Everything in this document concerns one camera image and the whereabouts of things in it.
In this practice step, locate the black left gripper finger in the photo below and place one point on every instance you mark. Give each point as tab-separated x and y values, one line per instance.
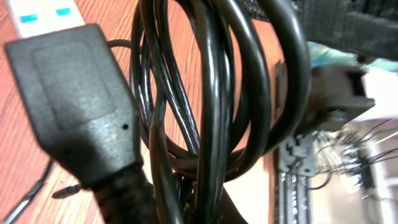
366	28

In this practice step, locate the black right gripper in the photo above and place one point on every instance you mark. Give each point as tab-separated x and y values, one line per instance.
337	97

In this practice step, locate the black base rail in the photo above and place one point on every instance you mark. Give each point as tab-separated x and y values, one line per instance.
293	168

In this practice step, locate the white power strip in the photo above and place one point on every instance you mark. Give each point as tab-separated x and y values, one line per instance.
36	17

